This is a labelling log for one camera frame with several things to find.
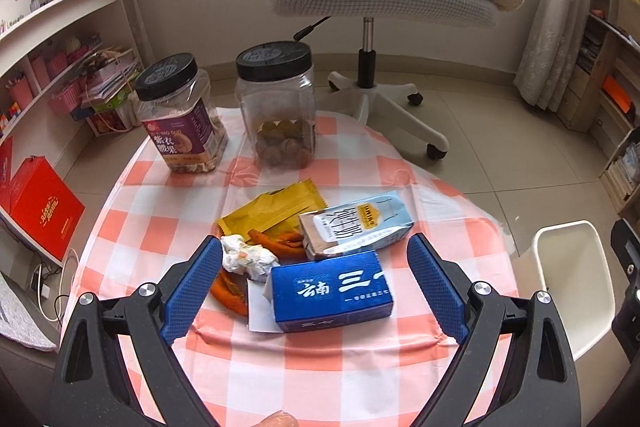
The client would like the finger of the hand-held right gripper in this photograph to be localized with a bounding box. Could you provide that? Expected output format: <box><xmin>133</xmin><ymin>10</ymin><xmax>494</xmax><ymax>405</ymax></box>
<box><xmin>611</xmin><ymin>217</ymin><xmax>640</xmax><ymax>293</ymax></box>

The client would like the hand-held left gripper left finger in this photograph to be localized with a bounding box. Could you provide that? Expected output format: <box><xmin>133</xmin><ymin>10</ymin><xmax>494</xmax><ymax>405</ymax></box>
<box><xmin>47</xmin><ymin>234</ymin><xmax>226</xmax><ymax>427</ymax></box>

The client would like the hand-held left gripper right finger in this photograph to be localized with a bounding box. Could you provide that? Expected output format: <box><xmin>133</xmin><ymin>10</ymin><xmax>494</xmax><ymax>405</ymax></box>
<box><xmin>406</xmin><ymin>233</ymin><xmax>583</xmax><ymax>427</ymax></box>

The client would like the orange peel piece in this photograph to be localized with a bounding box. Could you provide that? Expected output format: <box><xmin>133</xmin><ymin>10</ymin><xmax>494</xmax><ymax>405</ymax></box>
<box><xmin>209</xmin><ymin>269</ymin><xmax>249</xmax><ymax>318</ymax></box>

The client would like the white trash bin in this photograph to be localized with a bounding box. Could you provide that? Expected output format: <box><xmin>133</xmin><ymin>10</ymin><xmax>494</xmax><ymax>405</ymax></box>
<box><xmin>530</xmin><ymin>220</ymin><xmax>617</xmax><ymax>363</ymax></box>

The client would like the white paper sheet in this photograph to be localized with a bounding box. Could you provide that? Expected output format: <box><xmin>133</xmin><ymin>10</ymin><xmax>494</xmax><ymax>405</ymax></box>
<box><xmin>246</xmin><ymin>279</ymin><xmax>286</xmax><ymax>334</ymax></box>

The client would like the red snack packet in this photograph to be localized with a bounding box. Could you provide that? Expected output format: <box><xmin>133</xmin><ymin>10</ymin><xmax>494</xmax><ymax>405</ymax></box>
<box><xmin>247</xmin><ymin>229</ymin><xmax>306</xmax><ymax>258</ymax></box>

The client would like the blue cardboard box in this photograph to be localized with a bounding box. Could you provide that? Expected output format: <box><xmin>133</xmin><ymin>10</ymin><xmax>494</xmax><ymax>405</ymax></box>
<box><xmin>263</xmin><ymin>250</ymin><xmax>395</xmax><ymax>334</ymax></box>

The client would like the light blue milk carton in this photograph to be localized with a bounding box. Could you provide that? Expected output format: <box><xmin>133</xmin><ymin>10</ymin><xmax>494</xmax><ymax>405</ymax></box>
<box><xmin>298</xmin><ymin>190</ymin><xmax>416</xmax><ymax>262</ymax></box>

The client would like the yellow snack packet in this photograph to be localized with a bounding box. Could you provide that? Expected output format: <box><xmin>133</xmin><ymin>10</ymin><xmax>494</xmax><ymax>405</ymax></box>
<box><xmin>217</xmin><ymin>179</ymin><xmax>328</xmax><ymax>240</ymax></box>

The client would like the person's left hand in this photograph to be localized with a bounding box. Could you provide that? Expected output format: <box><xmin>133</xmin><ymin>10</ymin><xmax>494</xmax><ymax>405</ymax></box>
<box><xmin>263</xmin><ymin>409</ymin><xmax>301</xmax><ymax>427</ymax></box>

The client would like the wooden desk shelf unit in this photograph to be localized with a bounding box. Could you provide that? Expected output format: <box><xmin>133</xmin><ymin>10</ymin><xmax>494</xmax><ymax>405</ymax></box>
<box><xmin>557</xmin><ymin>0</ymin><xmax>640</xmax><ymax>215</ymax></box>

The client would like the orange box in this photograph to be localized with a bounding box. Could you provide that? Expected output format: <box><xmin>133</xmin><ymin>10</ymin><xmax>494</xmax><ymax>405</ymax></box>
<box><xmin>601</xmin><ymin>74</ymin><xmax>636</xmax><ymax>112</ymax></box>

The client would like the purple label nut jar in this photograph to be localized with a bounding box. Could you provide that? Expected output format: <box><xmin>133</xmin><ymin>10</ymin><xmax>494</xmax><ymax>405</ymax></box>
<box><xmin>135</xmin><ymin>53</ymin><xmax>229</xmax><ymax>175</ymax></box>

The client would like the red gift box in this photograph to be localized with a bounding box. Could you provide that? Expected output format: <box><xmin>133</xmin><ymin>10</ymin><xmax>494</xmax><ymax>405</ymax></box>
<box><xmin>10</xmin><ymin>157</ymin><xmax>86</xmax><ymax>260</ymax></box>

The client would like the grey mat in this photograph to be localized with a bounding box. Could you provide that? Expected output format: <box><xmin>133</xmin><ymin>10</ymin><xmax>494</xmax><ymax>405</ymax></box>
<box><xmin>0</xmin><ymin>274</ymin><xmax>58</xmax><ymax>353</ymax></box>

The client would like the clear plastic nut jar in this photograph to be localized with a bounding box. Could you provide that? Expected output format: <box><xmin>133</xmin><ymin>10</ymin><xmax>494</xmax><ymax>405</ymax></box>
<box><xmin>235</xmin><ymin>41</ymin><xmax>318</xmax><ymax>169</ymax></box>

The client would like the paper gift bag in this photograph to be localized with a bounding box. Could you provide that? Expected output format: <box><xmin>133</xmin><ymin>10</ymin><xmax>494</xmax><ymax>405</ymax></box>
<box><xmin>80</xmin><ymin>47</ymin><xmax>143</xmax><ymax>138</ymax></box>

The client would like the red flat box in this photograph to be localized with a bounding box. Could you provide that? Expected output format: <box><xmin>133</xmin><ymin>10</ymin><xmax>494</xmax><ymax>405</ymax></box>
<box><xmin>0</xmin><ymin>137</ymin><xmax>15</xmax><ymax>215</ymax></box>

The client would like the pink basket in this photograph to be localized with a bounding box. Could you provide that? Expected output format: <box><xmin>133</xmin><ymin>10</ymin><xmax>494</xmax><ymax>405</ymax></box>
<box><xmin>50</xmin><ymin>82</ymin><xmax>83</xmax><ymax>115</ymax></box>

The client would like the grey office chair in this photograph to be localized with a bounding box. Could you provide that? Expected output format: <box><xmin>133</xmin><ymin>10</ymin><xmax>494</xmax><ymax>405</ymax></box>
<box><xmin>247</xmin><ymin>0</ymin><xmax>501</xmax><ymax>159</ymax></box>

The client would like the white bookshelf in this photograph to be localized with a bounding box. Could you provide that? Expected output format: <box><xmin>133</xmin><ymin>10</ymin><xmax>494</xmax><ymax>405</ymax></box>
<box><xmin>0</xmin><ymin>0</ymin><xmax>146</xmax><ymax>268</ymax></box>

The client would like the white cable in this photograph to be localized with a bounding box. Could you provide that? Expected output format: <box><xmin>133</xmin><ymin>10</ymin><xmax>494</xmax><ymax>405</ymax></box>
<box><xmin>30</xmin><ymin>247</ymin><xmax>81</xmax><ymax>323</ymax></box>

